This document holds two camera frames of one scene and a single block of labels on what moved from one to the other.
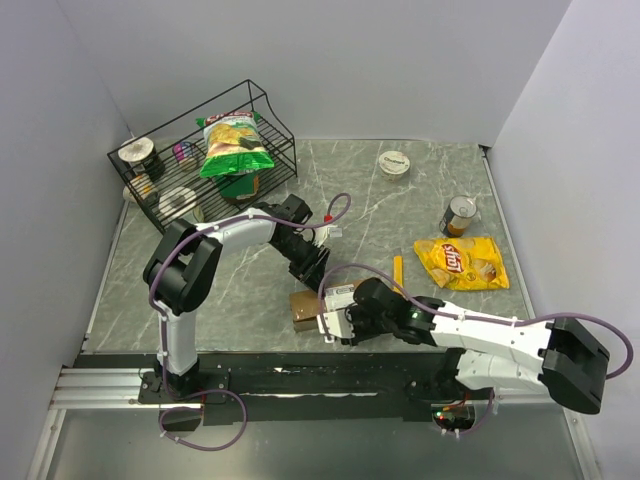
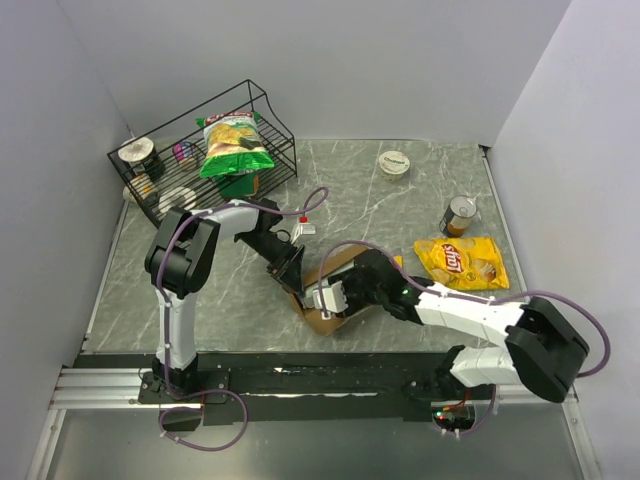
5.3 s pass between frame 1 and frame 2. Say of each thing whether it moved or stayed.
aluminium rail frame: stayed
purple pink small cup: stayed
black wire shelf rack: stayed
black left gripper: moved
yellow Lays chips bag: stayed
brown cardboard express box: moved
